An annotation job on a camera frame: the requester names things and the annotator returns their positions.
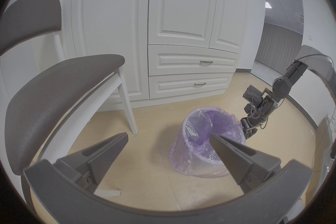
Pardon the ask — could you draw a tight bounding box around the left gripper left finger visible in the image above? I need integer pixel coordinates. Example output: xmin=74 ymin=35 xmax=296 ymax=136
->
xmin=54 ymin=132 xmax=129 ymax=192

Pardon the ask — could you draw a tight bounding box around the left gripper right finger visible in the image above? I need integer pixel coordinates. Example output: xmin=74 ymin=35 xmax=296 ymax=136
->
xmin=209 ymin=133 xmax=282 ymax=187

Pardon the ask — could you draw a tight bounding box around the purple plastic bag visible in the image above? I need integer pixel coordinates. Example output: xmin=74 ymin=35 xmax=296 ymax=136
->
xmin=168 ymin=107 xmax=247 ymax=178

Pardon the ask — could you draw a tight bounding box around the grey trash bin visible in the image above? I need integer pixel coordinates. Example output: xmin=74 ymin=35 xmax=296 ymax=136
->
xmin=171 ymin=110 xmax=246 ymax=177

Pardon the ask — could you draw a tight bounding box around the grey curtain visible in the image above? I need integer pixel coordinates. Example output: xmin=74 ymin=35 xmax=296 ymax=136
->
xmin=256 ymin=23 xmax=303 ymax=79

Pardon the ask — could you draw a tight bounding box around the white chair dark grey seat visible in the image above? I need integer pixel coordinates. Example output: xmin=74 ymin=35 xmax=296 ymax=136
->
xmin=0 ymin=0 xmax=139 ymax=208

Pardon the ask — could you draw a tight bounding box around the white wardrobe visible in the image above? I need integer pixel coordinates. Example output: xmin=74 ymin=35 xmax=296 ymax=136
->
xmin=34 ymin=0 xmax=263 ymax=113

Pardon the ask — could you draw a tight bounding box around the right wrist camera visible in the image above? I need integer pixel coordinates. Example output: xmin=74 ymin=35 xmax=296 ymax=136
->
xmin=243 ymin=85 xmax=264 ymax=106

